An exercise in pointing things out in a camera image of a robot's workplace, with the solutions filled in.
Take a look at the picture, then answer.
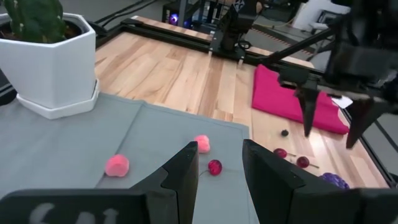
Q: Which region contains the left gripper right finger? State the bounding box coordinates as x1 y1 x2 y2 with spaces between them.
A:
242 139 361 224

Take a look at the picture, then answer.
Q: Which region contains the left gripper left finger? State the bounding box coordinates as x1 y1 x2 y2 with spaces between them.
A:
132 141 199 224

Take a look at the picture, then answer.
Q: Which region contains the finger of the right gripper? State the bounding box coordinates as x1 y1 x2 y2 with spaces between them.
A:
345 98 390 149
295 86 321 138

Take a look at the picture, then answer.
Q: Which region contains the red toy cherry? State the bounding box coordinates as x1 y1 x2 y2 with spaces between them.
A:
296 156 320 169
198 159 223 177
273 147 296 159

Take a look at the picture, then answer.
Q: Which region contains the small pink candy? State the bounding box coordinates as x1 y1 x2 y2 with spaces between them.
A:
194 134 211 154

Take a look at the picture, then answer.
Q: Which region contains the purple toy grape bunch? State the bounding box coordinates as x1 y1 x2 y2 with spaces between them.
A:
318 172 351 190

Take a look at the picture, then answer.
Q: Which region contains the white paper slip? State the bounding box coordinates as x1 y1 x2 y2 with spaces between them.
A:
331 95 354 110

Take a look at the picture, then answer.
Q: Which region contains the red folded cloth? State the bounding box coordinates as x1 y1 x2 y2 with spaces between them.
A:
251 64 351 135

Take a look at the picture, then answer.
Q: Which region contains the white background box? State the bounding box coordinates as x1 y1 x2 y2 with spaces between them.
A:
292 0 352 32

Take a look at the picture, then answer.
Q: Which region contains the grey cloth mat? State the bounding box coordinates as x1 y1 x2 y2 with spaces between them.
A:
0 91 259 224

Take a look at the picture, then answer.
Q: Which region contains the black computer tower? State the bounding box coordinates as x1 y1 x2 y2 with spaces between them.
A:
161 0 203 30

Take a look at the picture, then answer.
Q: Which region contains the white hexagonal plant pot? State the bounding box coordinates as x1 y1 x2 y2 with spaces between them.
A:
0 12 100 121

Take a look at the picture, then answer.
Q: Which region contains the green cactus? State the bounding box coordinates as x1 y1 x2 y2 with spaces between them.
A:
2 0 68 44

